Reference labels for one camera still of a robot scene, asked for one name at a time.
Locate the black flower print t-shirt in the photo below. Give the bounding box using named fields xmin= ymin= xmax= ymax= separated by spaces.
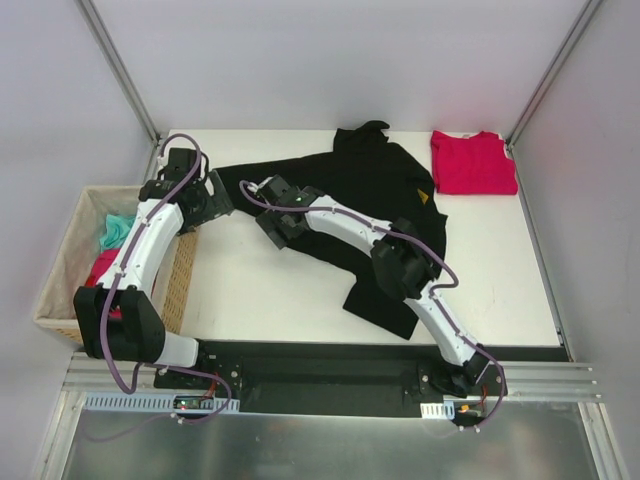
xmin=218 ymin=120 xmax=447 ymax=339

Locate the wicker laundry basket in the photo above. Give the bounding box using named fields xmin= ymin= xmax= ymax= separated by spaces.
xmin=34 ymin=186 xmax=199 ymax=344

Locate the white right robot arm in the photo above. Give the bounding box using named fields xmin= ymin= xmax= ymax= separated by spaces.
xmin=241 ymin=175 xmax=492 ymax=396

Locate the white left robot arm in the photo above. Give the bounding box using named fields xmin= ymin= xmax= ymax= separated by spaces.
xmin=73 ymin=147 xmax=233 ymax=389

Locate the teal t-shirt in basket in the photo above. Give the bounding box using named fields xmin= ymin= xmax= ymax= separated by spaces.
xmin=99 ymin=214 xmax=135 ymax=252

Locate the red t-shirt in basket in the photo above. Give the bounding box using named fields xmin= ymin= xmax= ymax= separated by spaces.
xmin=85 ymin=248 xmax=120 ymax=286

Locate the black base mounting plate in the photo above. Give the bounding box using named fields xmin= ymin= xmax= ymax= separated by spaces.
xmin=154 ymin=340 xmax=507 ymax=418

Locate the folded red t-shirt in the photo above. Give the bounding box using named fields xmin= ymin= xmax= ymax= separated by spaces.
xmin=430 ymin=131 xmax=519 ymax=196

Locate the left aluminium frame post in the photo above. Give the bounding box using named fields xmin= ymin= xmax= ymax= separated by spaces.
xmin=74 ymin=0 xmax=161 ymax=144

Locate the aluminium frame post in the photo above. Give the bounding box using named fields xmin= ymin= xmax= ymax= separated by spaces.
xmin=505 ymin=0 xmax=606 ymax=152
xmin=74 ymin=0 xmax=161 ymax=144

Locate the left white cable duct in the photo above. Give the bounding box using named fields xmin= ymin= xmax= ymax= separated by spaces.
xmin=84 ymin=393 xmax=240 ymax=415

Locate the white cable duct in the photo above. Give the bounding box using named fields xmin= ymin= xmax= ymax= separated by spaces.
xmin=84 ymin=393 xmax=240 ymax=415
xmin=420 ymin=401 xmax=485 ymax=420

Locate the right white cable duct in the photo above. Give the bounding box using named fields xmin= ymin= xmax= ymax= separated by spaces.
xmin=420 ymin=401 xmax=485 ymax=420

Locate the aluminium front rail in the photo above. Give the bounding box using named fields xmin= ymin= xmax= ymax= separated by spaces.
xmin=62 ymin=353 xmax=605 ymax=403

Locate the right aluminium frame post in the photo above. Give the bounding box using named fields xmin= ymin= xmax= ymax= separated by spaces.
xmin=505 ymin=0 xmax=606 ymax=152

